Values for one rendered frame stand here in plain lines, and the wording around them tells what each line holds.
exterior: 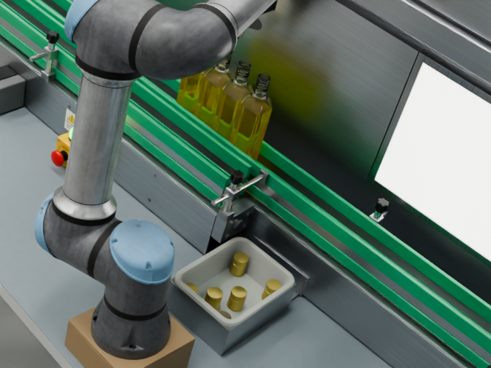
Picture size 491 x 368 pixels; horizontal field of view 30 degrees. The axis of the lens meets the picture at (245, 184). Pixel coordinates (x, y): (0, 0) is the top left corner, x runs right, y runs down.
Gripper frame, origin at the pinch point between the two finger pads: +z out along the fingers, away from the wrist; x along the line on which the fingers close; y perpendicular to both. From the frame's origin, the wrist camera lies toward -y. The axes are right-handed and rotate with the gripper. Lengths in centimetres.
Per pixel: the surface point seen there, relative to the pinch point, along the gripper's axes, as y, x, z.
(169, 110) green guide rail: -6.7, -6.5, 22.7
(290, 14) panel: 6.1, 11.8, -4.7
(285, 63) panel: 8.4, 11.7, 6.5
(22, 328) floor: -36, -17, 118
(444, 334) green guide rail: 72, -5, 28
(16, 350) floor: -30, -23, 118
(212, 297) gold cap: 32, -29, 37
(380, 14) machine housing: 26.3, 12.4, -15.5
